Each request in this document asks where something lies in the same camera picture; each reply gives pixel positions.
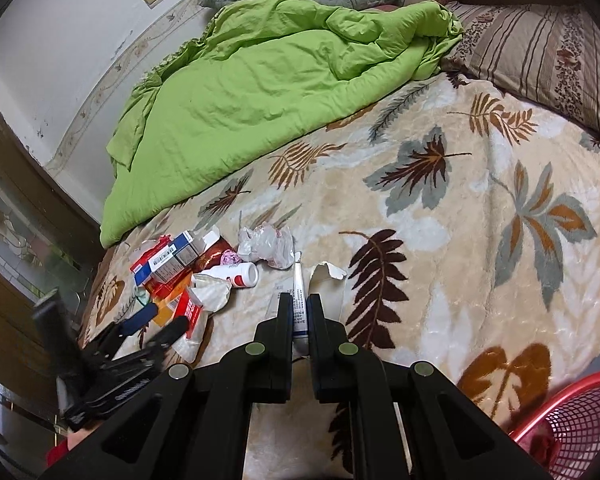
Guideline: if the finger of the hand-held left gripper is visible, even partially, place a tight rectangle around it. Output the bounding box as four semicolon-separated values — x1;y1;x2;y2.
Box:
130;316;190;361
95;305;157;356

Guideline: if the leaf print blanket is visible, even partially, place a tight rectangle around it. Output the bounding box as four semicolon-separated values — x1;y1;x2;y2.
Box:
77;72;600;480

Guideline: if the green quilt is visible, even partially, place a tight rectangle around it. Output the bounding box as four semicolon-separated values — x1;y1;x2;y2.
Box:
100;0;464;247

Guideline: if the wardrobe glass door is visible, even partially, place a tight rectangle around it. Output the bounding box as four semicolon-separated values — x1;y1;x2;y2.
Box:
0;152;103;286

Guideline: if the blue white medicine box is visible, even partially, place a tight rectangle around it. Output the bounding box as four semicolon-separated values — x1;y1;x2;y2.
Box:
149;227;222;285

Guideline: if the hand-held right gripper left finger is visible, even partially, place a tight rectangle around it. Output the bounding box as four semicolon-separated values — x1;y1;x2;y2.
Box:
42;292;296;480

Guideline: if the white bottle red label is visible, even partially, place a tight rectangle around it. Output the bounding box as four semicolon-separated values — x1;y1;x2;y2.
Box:
199;261;260;290

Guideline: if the person's left forearm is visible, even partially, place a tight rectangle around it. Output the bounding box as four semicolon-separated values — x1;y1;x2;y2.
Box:
46;427;103;467

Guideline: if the white paper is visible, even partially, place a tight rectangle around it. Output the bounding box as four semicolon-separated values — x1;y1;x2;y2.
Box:
190;272;232;314

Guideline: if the torn white paper box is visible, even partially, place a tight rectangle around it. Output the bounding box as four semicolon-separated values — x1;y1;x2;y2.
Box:
307;261;349;322

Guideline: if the dark red snack packet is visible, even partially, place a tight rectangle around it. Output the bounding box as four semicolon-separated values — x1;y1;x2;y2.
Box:
196;239;237;270

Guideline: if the red plastic mesh basket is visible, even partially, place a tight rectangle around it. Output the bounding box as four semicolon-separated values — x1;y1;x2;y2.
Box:
507;370;600;480

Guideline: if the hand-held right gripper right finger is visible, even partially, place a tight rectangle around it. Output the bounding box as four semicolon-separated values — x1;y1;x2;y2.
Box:
306;293;553;480

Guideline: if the brown striped floral pillow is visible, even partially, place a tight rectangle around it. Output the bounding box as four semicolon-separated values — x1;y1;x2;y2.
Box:
440;1;600;142

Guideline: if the crumpled clear plastic bag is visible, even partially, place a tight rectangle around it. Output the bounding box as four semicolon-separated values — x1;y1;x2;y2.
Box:
237;222;297;270

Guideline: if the red white cardboard box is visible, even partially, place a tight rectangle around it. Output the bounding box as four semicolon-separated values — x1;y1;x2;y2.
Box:
131;235;177;288

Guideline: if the white ointment tube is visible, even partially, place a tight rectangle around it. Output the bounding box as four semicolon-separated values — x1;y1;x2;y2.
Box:
290;252;312;357

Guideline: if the orange cardboard box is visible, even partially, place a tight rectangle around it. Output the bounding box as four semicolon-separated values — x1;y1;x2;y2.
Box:
151;282;192;326

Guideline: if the red white flat packet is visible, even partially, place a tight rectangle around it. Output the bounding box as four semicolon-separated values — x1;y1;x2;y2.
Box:
171;294;209;364

